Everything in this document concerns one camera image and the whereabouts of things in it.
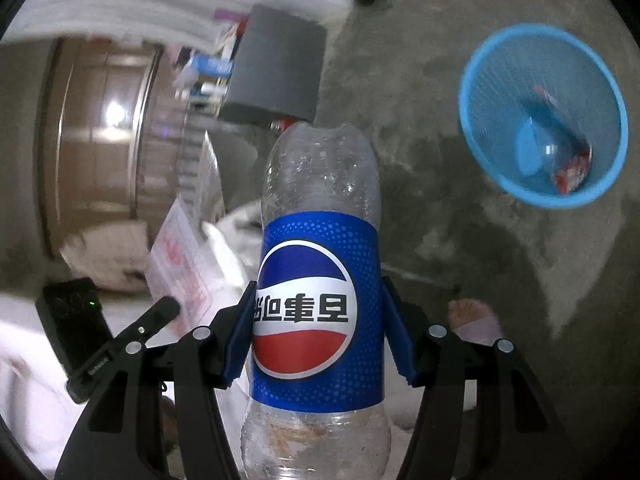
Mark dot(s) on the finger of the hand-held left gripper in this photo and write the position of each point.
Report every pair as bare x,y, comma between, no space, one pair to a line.
150,322

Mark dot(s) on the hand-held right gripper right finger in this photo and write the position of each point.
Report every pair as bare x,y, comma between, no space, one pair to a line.
400,330

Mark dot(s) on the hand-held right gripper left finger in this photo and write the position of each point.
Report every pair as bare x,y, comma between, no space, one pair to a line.
239,330

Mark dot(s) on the clear bag with red print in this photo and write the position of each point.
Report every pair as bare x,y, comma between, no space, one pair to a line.
175,260

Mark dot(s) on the blue label plastic bottle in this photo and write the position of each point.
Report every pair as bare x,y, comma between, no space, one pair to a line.
320,240

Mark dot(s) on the clear bag with red label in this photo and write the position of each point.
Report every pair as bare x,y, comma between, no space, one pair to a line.
570,170

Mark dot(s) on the blue mesh basket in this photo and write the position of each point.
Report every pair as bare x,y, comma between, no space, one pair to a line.
490,110

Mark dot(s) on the pink slipper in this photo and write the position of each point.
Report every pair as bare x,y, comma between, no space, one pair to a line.
472,320

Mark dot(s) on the brown wooden door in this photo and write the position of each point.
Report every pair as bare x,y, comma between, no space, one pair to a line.
100,150

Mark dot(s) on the grey cabinet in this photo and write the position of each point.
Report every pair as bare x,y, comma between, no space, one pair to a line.
280,60

